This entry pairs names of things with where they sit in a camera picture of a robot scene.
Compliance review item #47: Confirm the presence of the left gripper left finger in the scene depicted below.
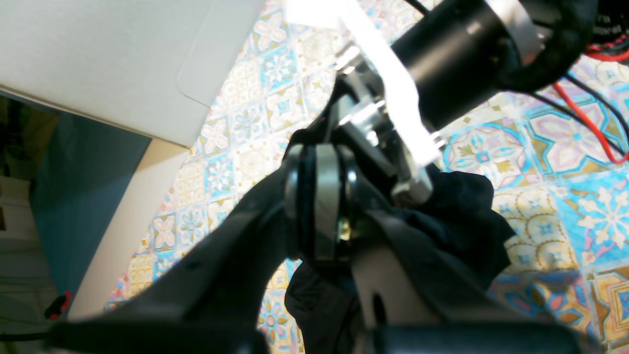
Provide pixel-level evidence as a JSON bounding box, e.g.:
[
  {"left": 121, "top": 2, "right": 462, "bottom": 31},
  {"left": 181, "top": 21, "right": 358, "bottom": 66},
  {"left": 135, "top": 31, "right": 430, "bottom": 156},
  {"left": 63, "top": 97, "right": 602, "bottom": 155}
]
[{"left": 47, "top": 145, "right": 317, "bottom": 354}]

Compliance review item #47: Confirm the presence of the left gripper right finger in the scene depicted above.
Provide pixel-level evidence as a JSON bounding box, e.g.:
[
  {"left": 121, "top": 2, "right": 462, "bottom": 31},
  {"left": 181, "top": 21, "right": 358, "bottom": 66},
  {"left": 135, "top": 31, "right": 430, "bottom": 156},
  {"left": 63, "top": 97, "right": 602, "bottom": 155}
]
[{"left": 314, "top": 143, "right": 600, "bottom": 354}]

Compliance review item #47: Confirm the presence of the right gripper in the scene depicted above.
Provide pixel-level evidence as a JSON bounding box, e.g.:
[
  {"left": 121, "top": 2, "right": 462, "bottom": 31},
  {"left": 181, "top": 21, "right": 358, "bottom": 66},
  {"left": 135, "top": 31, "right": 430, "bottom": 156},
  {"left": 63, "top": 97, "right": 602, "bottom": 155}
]
[{"left": 286, "top": 0, "right": 442, "bottom": 206}]

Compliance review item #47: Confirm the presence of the black t-shirt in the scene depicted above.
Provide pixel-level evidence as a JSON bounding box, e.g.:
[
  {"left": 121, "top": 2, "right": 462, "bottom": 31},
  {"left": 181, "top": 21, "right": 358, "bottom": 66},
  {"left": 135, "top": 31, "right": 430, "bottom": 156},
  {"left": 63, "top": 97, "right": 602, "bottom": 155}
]
[{"left": 285, "top": 165, "right": 515, "bottom": 354}]

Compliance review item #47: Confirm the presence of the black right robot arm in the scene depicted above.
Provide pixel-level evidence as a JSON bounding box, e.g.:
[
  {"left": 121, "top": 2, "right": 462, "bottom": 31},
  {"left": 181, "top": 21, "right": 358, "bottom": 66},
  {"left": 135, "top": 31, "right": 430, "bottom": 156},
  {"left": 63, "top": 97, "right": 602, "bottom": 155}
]
[{"left": 286, "top": 0, "right": 628, "bottom": 205}]

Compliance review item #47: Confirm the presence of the patterned colourful tablecloth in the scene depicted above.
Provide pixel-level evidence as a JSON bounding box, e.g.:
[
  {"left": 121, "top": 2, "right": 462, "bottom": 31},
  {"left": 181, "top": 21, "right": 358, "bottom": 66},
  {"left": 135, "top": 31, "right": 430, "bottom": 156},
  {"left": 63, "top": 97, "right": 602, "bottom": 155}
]
[{"left": 105, "top": 0, "right": 629, "bottom": 354}]

